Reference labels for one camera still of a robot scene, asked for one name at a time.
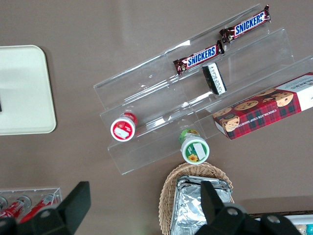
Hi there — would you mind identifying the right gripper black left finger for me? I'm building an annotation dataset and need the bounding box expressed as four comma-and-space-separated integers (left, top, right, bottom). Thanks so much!
14, 181, 91, 235

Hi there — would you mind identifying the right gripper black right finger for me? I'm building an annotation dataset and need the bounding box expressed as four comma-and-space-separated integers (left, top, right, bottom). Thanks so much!
195, 180, 248, 235

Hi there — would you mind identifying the aluminium foil tray stack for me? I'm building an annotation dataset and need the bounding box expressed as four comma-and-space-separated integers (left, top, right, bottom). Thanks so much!
170, 175, 234, 235

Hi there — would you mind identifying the oval light wicker basket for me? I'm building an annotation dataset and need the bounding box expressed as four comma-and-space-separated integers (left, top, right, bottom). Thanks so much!
158, 162, 235, 235

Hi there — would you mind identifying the cream plastic serving tray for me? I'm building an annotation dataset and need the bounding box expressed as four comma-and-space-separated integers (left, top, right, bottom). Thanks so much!
0, 45, 57, 136

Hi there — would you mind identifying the clear acrylic bottle rack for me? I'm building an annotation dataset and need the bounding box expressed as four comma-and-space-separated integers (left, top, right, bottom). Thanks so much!
0, 187, 62, 222

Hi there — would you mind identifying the green lid yogurt cup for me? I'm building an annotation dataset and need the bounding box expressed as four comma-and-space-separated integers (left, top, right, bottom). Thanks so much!
178, 129, 210, 165

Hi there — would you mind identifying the white plastic crate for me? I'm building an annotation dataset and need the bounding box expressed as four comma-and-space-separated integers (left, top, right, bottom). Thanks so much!
248, 213, 313, 235

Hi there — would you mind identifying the clear bag of crackers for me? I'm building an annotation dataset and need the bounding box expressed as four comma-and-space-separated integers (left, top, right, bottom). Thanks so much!
294, 221, 308, 235

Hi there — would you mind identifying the red tartan cookie box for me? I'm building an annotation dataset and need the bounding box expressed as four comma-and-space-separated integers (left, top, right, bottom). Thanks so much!
212, 71, 313, 141

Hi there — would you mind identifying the red lid yogurt cup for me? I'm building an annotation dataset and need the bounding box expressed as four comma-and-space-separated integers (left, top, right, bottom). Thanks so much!
110, 112, 139, 142

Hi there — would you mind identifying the clear acrylic stepped shelf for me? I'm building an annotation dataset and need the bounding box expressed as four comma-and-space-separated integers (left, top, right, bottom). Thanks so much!
92, 2, 313, 176

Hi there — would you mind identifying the small black white box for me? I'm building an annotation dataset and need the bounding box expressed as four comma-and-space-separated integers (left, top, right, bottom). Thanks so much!
201, 61, 227, 95

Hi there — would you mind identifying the Snickers chocolate bar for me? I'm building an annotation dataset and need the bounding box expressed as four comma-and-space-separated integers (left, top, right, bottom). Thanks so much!
218, 4, 272, 45
173, 40, 225, 76

